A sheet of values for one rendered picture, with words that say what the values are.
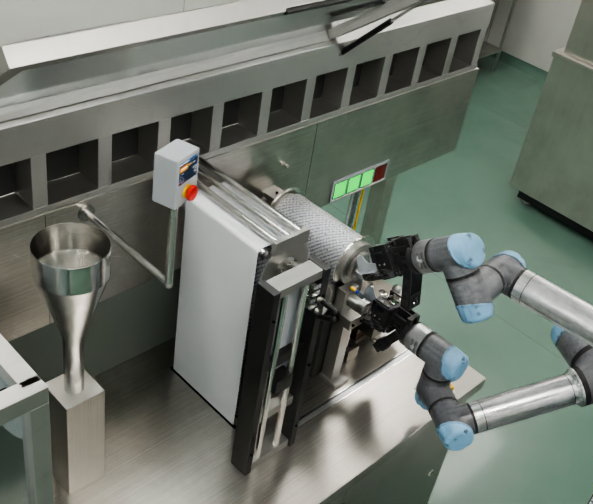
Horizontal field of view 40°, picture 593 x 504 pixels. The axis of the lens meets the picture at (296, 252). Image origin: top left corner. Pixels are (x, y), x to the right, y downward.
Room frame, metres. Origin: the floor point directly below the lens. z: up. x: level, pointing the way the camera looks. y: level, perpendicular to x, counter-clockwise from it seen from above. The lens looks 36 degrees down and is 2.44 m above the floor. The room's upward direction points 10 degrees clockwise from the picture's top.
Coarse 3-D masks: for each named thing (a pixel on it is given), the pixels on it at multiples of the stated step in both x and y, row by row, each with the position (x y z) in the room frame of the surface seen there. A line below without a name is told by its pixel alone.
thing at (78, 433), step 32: (64, 256) 1.21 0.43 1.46; (96, 256) 1.21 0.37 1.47; (64, 320) 1.11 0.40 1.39; (64, 352) 1.14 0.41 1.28; (64, 384) 1.14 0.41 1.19; (96, 384) 1.17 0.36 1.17; (64, 416) 1.10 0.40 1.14; (96, 416) 1.14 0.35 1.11; (64, 448) 1.10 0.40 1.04; (96, 448) 1.14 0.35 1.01; (64, 480) 1.10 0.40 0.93
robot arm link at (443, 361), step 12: (432, 336) 1.53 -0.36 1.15; (420, 348) 1.51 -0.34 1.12; (432, 348) 1.50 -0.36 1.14; (444, 348) 1.50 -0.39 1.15; (456, 348) 1.51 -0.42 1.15; (432, 360) 1.48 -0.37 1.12; (444, 360) 1.47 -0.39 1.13; (456, 360) 1.47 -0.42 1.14; (468, 360) 1.49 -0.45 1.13; (432, 372) 1.48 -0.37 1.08; (444, 372) 1.46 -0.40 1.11; (456, 372) 1.46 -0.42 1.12
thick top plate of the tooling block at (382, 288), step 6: (366, 282) 1.86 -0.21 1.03; (372, 282) 1.86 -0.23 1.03; (378, 282) 1.87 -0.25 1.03; (384, 282) 1.87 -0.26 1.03; (378, 288) 1.84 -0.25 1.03; (384, 288) 1.84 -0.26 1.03; (390, 288) 1.85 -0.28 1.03; (378, 294) 1.81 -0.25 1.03; (384, 294) 1.82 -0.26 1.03; (360, 324) 1.72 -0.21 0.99; (360, 330) 1.72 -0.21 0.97; (366, 330) 1.70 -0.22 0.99; (372, 330) 1.69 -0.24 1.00; (372, 336) 1.69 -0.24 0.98
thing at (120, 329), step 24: (144, 288) 1.55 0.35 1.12; (96, 312) 1.45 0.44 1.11; (120, 312) 1.50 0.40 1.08; (144, 312) 1.56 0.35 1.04; (168, 312) 1.62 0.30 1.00; (24, 336) 1.31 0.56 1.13; (48, 336) 1.35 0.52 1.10; (96, 336) 1.45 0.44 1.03; (120, 336) 1.50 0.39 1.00; (144, 336) 1.56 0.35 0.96; (168, 336) 1.62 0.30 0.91; (24, 360) 1.30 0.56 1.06; (48, 360) 1.35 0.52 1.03; (96, 360) 1.45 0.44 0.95; (120, 360) 1.50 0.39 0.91
